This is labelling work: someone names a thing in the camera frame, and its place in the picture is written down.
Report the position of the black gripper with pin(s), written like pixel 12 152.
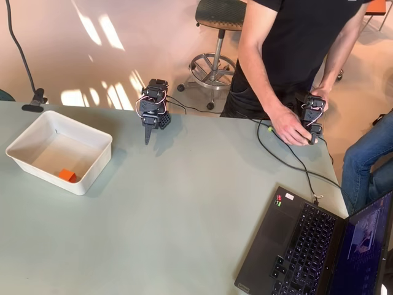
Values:
pixel 149 121

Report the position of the orange cube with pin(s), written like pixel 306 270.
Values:
pixel 67 175

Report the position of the black leader arm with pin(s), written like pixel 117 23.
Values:
pixel 313 115

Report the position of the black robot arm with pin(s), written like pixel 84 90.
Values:
pixel 155 95

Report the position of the person's right forearm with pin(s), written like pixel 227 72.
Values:
pixel 261 86

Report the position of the person's left forearm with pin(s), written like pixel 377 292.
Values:
pixel 337 58

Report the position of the white plastic bin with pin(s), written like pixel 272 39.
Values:
pixel 76 187

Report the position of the person's right hand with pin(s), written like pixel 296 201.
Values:
pixel 290 129

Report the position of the person's left hand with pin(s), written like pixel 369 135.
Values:
pixel 324 92

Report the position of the metal stool with mesh seat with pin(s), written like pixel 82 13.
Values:
pixel 216 58

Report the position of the black table clamp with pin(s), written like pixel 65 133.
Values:
pixel 36 99

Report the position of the dark green chair edge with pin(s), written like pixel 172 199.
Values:
pixel 6 96

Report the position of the person in black t-shirt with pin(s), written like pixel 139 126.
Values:
pixel 294 40

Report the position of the black laptop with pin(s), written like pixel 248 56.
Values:
pixel 294 233

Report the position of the black chair caster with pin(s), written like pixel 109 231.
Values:
pixel 340 75

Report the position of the leg in blue jeans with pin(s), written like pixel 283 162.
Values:
pixel 362 159

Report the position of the orange chair with metal leg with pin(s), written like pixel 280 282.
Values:
pixel 376 7

